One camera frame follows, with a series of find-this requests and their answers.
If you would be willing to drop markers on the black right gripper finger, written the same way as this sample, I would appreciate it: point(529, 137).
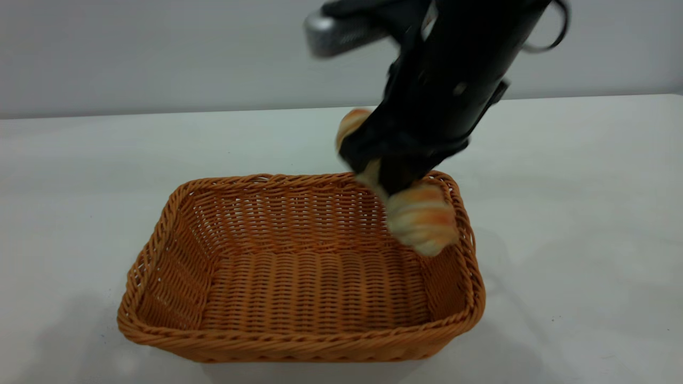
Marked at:
point(397, 178)

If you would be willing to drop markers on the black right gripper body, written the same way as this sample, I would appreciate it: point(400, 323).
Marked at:
point(453, 80)

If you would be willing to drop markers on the ridged golden bread roll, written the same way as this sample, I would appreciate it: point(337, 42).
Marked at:
point(421, 218)

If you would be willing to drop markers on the orange woven wicker basket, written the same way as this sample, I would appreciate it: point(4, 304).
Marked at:
point(299, 288)

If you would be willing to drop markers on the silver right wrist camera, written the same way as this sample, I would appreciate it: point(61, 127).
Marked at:
point(331, 34)

